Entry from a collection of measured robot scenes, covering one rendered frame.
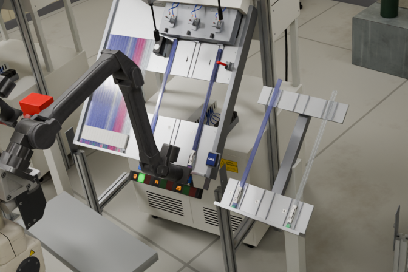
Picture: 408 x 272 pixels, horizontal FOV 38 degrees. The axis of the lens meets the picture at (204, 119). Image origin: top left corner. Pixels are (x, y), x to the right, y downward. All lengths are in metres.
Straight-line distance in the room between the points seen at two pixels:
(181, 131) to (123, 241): 0.50
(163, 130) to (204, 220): 0.71
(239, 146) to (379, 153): 1.22
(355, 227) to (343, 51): 2.00
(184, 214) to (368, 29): 2.06
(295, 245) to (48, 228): 0.98
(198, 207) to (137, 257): 0.81
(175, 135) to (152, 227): 0.92
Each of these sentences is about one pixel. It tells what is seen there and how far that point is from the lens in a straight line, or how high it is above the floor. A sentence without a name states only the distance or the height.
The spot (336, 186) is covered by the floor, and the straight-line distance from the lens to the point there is 3.38.
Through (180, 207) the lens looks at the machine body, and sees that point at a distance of 3.05.
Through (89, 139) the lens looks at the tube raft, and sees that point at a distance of 2.65.
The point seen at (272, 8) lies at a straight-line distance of 2.61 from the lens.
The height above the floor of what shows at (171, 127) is 0.83.
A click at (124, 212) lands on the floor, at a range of 3.38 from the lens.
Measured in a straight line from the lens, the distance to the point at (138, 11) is 2.70.
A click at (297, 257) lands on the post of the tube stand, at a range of 2.48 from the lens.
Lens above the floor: 2.13
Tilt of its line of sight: 32 degrees down
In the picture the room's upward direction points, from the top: 8 degrees counter-clockwise
